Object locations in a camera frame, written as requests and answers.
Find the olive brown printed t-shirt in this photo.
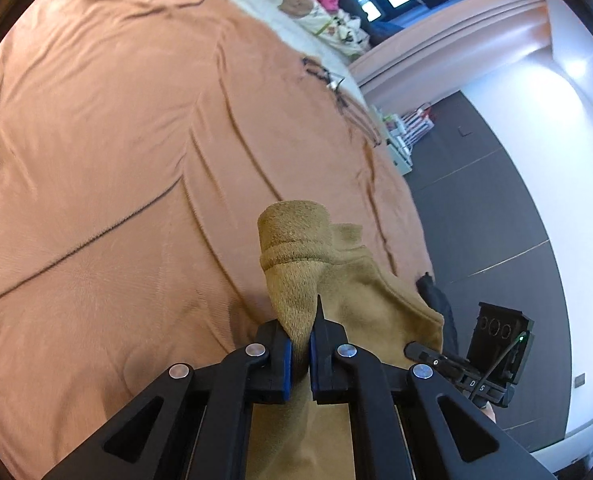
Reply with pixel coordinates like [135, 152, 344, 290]
[245, 199, 445, 480]

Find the black garment on bed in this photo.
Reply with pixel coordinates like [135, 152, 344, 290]
[416, 273, 459, 356]

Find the white bedside drawer cabinet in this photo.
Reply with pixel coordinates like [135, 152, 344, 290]
[370, 105, 413, 177]

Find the right pink curtain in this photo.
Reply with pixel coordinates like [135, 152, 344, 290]
[351, 0, 551, 112]

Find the orange brown bed blanket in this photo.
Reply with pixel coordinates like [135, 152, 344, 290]
[0, 0, 431, 479]

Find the cream bear print duvet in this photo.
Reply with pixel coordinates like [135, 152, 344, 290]
[229, 0, 370, 65]

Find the black cable with glasses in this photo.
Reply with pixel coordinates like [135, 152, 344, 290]
[301, 55, 383, 149]

